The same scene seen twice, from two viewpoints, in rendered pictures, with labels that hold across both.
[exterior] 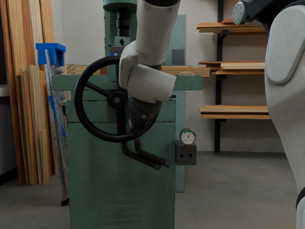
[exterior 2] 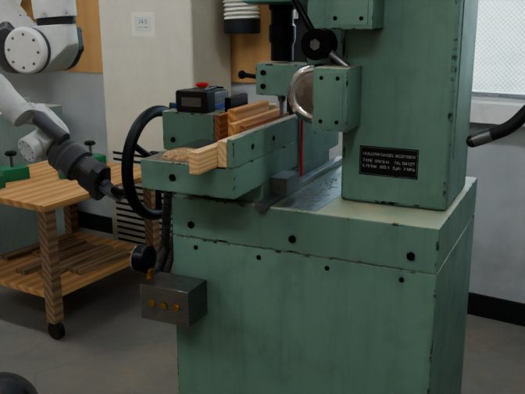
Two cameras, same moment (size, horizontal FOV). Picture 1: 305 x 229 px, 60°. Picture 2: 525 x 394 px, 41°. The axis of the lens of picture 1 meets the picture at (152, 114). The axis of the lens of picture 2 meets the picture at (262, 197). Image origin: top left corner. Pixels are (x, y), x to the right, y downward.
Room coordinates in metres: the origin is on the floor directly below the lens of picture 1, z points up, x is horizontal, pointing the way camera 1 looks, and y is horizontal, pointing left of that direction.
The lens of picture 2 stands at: (1.93, -1.31, 1.19)
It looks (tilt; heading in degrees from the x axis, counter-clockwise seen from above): 15 degrees down; 118
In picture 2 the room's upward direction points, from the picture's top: straight up
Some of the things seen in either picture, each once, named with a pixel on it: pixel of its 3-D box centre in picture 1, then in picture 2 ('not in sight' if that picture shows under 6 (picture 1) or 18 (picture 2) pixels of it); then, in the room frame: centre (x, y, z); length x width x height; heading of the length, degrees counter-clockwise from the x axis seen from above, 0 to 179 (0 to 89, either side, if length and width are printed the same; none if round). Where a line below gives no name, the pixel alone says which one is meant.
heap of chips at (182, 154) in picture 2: (186, 73); (187, 152); (1.15, -0.15, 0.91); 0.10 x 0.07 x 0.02; 3
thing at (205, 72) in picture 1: (150, 72); (258, 137); (1.23, 0.01, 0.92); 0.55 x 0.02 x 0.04; 93
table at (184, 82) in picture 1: (128, 82); (234, 148); (1.12, 0.10, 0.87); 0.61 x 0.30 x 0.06; 93
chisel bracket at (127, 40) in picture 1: (124, 48); (289, 82); (1.24, 0.13, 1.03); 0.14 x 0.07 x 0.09; 3
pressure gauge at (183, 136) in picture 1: (187, 138); (144, 263); (1.02, -0.14, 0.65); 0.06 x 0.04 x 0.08; 93
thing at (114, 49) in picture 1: (128, 51); (199, 96); (1.03, 0.09, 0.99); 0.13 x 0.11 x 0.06; 93
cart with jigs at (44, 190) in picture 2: not in sight; (60, 227); (-0.09, 0.76, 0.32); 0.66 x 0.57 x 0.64; 86
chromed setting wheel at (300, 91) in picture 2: not in sight; (316, 94); (1.36, 0.01, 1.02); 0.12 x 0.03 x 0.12; 3
